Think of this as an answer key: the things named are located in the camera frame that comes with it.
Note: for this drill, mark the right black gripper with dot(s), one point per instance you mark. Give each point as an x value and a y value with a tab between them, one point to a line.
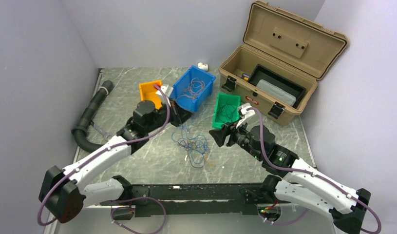
219	135

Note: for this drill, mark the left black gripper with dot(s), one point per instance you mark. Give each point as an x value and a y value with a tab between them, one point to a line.
183	114

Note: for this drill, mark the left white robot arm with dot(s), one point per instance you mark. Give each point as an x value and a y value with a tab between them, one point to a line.
65	192

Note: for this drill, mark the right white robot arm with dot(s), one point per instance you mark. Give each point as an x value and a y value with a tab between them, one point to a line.
292	179

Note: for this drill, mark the green plastic bin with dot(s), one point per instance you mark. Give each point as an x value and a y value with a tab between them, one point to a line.
225	109

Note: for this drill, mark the blue plastic bin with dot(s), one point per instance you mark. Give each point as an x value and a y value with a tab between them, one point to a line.
192	88

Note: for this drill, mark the orange plastic bin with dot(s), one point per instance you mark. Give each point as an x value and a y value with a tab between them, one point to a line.
148	92

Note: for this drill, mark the white plastic fitting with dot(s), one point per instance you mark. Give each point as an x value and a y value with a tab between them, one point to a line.
202	66

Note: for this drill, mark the yellow blue battery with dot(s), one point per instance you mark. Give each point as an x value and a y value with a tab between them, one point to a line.
245	76

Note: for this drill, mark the grey plastic case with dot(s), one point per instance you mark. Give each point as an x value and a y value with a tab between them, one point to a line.
276	92

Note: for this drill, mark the black toolbox tray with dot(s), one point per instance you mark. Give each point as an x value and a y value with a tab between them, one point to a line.
262	73

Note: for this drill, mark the silver wrench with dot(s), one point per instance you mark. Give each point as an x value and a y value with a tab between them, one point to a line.
106	136

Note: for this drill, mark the tan plastic toolbox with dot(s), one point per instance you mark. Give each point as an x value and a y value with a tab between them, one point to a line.
291	46

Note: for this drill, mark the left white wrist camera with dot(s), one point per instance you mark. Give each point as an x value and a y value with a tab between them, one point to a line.
164	92

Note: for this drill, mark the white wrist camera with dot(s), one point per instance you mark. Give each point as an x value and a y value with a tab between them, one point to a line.
245	112
164	92

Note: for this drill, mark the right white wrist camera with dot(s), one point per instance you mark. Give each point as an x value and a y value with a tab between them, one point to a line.
245	112

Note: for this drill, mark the aluminium frame rail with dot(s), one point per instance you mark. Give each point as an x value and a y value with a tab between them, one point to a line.
65	192

